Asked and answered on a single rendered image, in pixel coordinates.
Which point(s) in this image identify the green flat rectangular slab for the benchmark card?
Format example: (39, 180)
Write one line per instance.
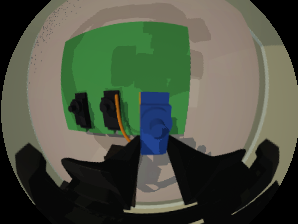
(126, 59)

